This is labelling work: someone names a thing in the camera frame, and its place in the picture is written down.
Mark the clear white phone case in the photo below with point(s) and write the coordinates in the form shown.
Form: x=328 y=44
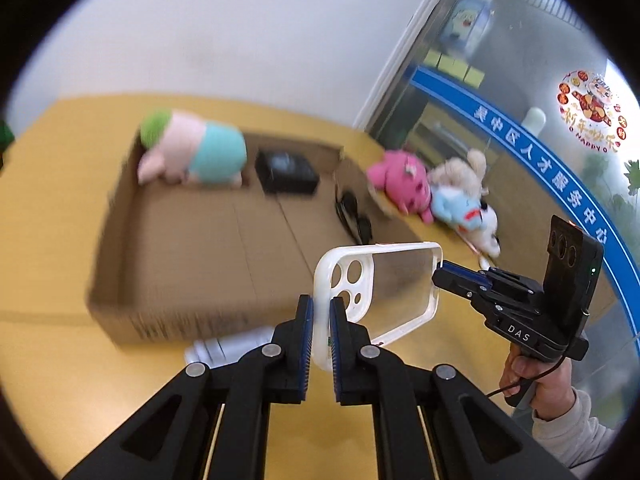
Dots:
x=326 y=280

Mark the cartoon poster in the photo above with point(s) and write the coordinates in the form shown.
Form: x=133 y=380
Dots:
x=467 y=22

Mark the pink plush toy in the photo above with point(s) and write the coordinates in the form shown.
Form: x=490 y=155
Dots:
x=400 y=182

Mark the glass partition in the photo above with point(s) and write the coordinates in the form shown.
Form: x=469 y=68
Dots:
x=525 y=35

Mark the black box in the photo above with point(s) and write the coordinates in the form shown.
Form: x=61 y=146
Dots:
x=287 y=172

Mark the round red window sticker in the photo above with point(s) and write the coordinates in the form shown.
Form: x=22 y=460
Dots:
x=592 y=110

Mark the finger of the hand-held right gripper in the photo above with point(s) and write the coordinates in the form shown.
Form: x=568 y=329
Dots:
x=465 y=272
x=455 y=285

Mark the cardboard box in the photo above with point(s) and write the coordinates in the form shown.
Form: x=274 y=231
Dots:
x=200 y=240

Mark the yellow sticky note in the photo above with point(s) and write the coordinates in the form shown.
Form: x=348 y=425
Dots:
x=474 y=75
x=452 y=65
x=433 y=58

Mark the beige plush toy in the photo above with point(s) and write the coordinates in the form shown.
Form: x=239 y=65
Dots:
x=457 y=172

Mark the pink and blue pig plush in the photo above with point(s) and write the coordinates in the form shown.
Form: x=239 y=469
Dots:
x=200 y=152

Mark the green plush toy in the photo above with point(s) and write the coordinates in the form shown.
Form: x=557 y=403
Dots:
x=154 y=127

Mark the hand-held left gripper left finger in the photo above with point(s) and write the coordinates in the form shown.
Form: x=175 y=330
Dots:
x=306 y=340

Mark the black sunglasses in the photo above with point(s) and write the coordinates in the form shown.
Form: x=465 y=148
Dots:
x=350 y=210

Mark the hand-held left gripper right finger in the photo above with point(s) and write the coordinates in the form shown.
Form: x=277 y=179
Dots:
x=336 y=340

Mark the white paper item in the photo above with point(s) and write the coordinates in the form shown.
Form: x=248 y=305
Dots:
x=225 y=345

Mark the person's right forearm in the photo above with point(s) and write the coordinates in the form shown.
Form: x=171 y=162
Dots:
x=565 y=435

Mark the person's right hand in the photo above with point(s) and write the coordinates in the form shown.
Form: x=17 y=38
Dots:
x=555 y=390

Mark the blue and white plush toy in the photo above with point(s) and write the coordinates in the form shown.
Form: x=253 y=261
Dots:
x=467 y=215

